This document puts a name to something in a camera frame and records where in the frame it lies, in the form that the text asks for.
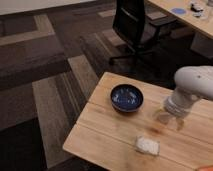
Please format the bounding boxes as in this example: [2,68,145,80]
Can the wooden far desk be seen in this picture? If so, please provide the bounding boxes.
[147,0,213,39]

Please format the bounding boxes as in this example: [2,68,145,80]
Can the dark blue bowl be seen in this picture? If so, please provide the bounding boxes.
[110,84,144,113]

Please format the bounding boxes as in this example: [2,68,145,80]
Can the white sponge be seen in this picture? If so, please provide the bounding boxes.
[135,136,160,156]

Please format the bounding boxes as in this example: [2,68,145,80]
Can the black office chair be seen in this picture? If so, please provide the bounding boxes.
[109,0,175,65]

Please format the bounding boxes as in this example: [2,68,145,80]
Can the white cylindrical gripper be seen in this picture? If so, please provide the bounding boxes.
[157,87,195,131]

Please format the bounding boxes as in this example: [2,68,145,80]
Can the small objects on far desk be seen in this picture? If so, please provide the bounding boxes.
[190,1,204,18]

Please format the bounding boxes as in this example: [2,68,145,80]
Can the blue round lid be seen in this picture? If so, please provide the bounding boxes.
[171,8,186,14]

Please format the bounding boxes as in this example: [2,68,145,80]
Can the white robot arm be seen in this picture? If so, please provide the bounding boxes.
[156,66,213,129]

